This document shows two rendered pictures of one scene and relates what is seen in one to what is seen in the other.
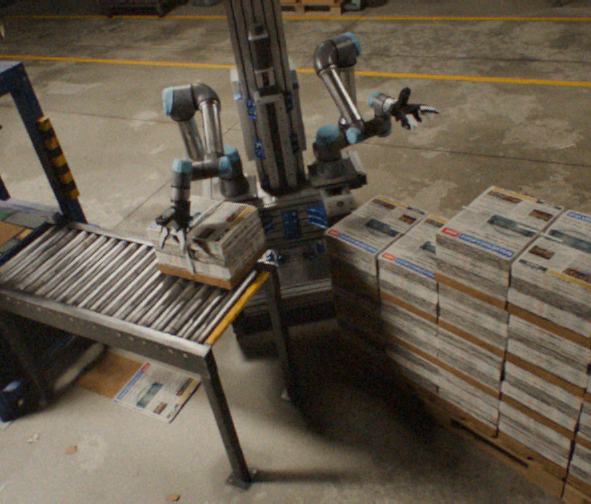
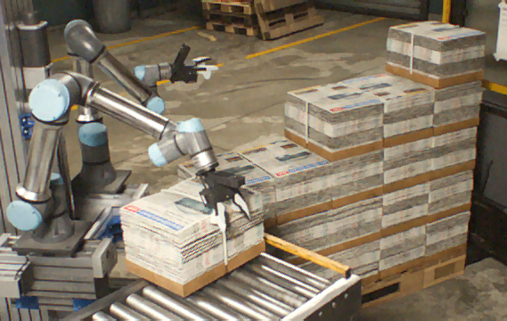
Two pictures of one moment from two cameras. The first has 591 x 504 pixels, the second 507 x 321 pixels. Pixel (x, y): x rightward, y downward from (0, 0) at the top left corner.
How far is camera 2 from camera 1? 2.92 m
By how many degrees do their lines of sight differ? 71
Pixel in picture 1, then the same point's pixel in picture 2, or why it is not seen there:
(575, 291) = (423, 96)
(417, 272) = (314, 167)
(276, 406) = not seen: outside the picture
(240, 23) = (10, 14)
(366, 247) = (259, 179)
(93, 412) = not seen: outside the picture
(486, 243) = (360, 102)
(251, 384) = not seen: outside the picture
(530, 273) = (398, 102)
